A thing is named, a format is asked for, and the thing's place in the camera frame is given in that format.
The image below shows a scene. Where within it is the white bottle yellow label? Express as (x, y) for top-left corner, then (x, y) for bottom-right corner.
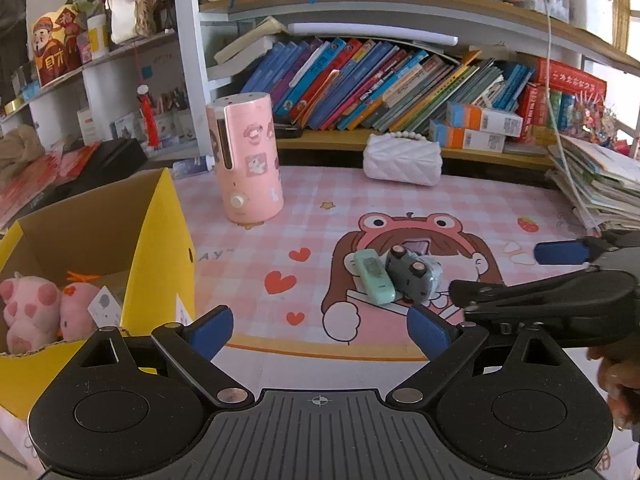
(86, 12), (111, 61)

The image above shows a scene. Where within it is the pink sticker-covered humidifier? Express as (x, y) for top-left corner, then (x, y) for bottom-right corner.
(205, 91), (285, 226)

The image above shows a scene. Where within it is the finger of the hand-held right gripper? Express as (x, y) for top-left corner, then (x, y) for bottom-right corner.
(448, 269), (638, 322)
(534, 232), (640, 266)

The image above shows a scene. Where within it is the row of leaning books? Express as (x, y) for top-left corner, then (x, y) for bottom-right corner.
(240, 37), (536, 133)

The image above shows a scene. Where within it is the white quilted purse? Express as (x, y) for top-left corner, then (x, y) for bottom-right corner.
(362, 131), (443, 187)

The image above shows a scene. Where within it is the white box red label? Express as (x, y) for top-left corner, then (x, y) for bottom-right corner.
(76, 109), (101, 146)

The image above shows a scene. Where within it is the person's right hand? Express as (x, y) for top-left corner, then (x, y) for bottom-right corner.
(587, 340), (640, 433)

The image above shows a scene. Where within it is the white cable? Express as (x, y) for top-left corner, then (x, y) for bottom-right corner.
(532, 0), (601, 233)

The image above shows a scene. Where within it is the grey-blue toy car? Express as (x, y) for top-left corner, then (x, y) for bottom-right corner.
(385, 245), (444, 303)

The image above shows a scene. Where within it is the stack of flat books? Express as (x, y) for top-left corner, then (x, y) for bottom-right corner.
(545, 132), (640, 233)

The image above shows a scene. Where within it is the white desktop container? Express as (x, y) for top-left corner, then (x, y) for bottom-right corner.
(567, 0), (615, 43)

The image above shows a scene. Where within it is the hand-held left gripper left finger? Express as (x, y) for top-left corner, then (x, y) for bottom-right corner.
(80, 304), (253, 407)

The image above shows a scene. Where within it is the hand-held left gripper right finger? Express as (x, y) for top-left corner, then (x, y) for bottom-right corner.
(387, 304), (568, 406)

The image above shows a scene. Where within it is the blue printed tube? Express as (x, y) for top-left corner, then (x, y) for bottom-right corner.
(172, 156), (217, 178)

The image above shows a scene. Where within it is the yellow cardboard box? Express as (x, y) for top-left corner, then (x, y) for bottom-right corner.
(0, 167), (197, 421)

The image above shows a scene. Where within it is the pink pig plush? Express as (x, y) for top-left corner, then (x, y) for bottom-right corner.
(0, 272), (63, 356)

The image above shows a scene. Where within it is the black keyboard piano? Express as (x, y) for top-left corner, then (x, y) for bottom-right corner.
(50, 137), (148, 201)

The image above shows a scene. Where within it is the pink checked printed tablecloth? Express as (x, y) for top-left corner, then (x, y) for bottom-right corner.
(0, 162), (640, 480)

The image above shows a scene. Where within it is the brown crumpled cloth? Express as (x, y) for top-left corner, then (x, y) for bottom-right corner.
(0, 125), (46, 173)

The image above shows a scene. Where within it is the white shelf unit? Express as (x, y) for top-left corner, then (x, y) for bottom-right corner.
(0, 0), (640, 171)

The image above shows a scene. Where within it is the white pen organizer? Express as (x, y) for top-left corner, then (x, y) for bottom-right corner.
(150, 87), (198, 141)

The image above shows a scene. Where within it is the red book box set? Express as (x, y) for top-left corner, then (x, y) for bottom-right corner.
(517, 57), (608, 143)

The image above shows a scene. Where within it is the cream lying book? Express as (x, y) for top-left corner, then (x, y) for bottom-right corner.
(207, 17), (291, 81)

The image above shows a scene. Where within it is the fortune god figure box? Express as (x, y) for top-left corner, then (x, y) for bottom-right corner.
(31, 2), (83, 88)

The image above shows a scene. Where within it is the white paper gift bag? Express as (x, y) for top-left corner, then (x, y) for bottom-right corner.
(107, 0), (163, 45)

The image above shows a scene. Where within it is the red tassel ornament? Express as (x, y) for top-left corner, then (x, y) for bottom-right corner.
(136, 85), (161, 148)

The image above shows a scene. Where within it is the pink plush with orange hair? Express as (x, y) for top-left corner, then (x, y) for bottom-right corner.
(59, 270), (108, 343)

